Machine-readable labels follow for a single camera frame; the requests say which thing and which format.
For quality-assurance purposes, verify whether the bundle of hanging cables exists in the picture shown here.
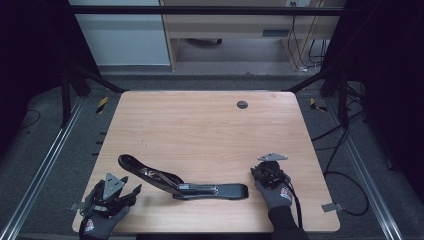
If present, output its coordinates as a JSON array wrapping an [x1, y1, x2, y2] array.
[[287, 1, 329, 73]]

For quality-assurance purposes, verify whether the black curtain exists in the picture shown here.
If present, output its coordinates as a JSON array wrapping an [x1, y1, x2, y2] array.
[[319, 0, 424, 201], [0, 0, 101, 151]]

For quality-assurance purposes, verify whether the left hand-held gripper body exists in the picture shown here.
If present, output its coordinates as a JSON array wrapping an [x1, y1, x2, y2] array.
[[83, 172, 137, 218]]

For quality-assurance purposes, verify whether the black stapler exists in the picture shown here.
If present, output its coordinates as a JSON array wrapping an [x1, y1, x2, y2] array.
[[117, 153, 249, 201]]

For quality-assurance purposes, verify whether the yellow black tape strip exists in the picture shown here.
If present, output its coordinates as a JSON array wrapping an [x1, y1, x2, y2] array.
[[309, 97, 328, 113], [95, 96, 110, 115]]

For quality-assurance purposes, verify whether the person's left hand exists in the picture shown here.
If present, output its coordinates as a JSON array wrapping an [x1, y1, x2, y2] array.
[[79, 206, 131, 240]]

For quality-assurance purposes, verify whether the black chair base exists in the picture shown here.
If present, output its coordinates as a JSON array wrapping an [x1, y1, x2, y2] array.
[[184, 37, 223, 47]]

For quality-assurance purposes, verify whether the light wooden desk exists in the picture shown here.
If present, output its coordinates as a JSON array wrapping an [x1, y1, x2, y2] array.
[[159, 0, 346, 72]]

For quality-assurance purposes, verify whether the black metal stand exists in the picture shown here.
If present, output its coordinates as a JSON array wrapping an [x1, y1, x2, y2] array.
[[59, 63, 128, 128], [286, 64, 351, 128]]

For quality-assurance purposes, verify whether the aluminium floor rail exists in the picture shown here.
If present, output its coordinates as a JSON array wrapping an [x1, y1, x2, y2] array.
[[324, 98, 404, 240], [0, 96, 86, 240]]

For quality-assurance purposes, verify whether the black floor cable loop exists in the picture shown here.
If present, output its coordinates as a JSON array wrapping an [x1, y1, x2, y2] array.
[[311, 109, 370, 217]]

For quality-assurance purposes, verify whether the white cabinet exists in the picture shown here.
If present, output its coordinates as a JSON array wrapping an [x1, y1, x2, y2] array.
[[68, 0, 171, 67]]

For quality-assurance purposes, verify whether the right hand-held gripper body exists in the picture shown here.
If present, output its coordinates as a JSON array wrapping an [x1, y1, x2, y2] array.
[[250, 152, 289, 191]]

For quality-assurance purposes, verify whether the black horizontal frame bar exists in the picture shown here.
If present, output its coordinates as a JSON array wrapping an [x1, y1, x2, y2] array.
[[66, 4, 346, 17]]

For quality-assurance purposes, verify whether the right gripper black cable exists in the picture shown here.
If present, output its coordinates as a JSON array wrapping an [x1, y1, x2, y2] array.
[[281, 174, 303, 229]]

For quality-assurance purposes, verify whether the thin black floor cable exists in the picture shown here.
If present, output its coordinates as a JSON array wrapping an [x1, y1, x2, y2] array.
[[18, 109, 42, 130]]

